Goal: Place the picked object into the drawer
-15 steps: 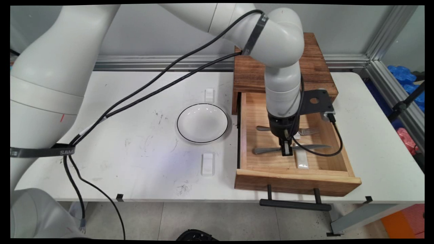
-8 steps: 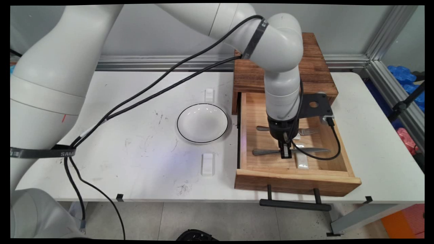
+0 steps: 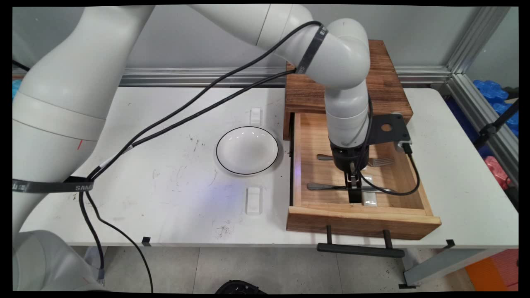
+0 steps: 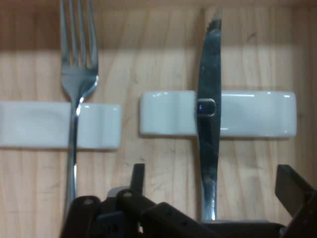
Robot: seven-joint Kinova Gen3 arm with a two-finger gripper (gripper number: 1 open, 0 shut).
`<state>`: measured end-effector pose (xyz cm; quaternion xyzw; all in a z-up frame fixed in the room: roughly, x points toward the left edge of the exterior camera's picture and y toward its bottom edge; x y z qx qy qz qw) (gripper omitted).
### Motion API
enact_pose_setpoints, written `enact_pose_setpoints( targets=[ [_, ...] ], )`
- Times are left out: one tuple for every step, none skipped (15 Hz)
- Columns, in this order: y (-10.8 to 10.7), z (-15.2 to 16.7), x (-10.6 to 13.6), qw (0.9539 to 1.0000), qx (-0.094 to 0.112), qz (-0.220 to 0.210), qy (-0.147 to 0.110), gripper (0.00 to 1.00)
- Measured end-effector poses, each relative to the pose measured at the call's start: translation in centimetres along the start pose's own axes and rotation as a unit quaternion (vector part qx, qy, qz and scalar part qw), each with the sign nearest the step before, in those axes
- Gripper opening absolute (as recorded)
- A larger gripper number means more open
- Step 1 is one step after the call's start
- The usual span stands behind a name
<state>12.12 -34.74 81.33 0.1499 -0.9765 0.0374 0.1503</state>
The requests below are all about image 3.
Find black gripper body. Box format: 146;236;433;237
330;142;370;173

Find silver table knife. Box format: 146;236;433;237
307;183;398;194

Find light wooden drawer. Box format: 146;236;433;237
286;112;442;241

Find silver fork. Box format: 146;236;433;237
317;154;395;167

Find dark wooden drawer cabinet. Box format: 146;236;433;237
283;39;414;141

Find white plate with black rim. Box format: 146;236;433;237
216;126;280;175

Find grey table leg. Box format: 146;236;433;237
83;246;109;283
398;248;509;289

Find red bag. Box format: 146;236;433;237
484;156;512;191

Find black round object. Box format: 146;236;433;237
214;280;267;294

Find orange box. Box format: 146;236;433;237
464;248;519;292

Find black drawer handle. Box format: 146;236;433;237
317;225;406;259

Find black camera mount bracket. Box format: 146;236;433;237
364;113;411;146

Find long black arm cable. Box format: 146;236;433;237
85;20;324;293
78;68;299;286

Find black velcro cable strap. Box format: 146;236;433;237
295;25;329;75
12;176;95;194

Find aluminium frame rail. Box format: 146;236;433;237
12;66;452;89
444;74;519;187

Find aluminium frame post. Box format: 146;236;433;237
446;6;512;76

